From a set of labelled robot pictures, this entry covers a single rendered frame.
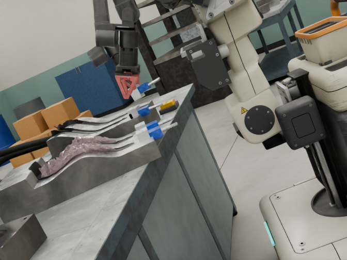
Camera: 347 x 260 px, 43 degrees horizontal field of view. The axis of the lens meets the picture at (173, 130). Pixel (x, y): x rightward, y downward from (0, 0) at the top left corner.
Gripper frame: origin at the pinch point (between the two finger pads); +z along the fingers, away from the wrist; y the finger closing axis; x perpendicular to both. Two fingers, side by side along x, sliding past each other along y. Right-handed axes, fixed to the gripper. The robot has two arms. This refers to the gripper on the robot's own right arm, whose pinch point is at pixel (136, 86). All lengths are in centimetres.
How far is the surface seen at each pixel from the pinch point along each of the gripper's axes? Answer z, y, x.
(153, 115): 13.1, -2.1, -0.3
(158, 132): 18.4, 37.9, 10.6
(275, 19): -8, -349, 72
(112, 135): 11.8, 16.8, -11.9
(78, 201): 23, 57, -14
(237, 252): 93, -38, -10
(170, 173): 34.8, 12.7, -1.8
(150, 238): 43, 53, -3
